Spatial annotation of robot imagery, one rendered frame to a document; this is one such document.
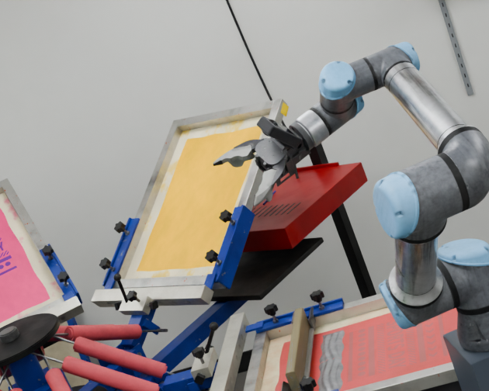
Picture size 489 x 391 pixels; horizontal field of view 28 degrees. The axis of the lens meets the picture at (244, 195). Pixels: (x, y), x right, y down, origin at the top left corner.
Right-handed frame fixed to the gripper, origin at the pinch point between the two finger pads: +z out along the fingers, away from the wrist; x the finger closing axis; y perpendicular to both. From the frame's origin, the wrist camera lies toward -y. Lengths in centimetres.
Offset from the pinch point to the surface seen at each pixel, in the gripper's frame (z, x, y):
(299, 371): 5, -9, 86
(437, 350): -28, -29, 88
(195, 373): 28, 15, 93
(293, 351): 3, -2, 87
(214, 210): -16, 78, 127
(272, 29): -105, 167, 172
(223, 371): 21, 10, 94
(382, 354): -17, -18, 94
